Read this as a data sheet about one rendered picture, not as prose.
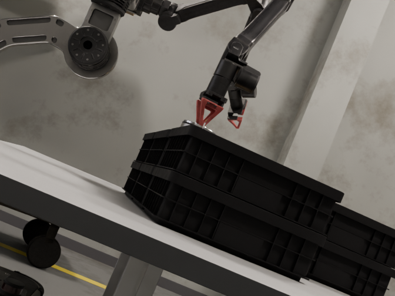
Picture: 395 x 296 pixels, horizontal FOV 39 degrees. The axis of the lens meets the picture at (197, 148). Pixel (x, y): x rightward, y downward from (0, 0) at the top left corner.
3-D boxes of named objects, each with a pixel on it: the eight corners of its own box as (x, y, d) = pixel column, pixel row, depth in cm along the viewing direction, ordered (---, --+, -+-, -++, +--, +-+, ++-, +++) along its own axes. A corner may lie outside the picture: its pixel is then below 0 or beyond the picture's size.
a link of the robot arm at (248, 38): (275, 2, 198) (287, -22, 189) (288, 12, 197) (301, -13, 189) (214, 66, 171) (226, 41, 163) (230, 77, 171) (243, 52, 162)
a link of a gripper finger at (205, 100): (208, 131, 166) (221, 103, 166) (213, 131, 159) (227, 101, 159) (187, 121, 165) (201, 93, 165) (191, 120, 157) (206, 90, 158)
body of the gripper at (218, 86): (217, 107, 169) (227, 85, 169) (225, 105, 159) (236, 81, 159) (198, 97, 168) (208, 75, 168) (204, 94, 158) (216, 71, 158)
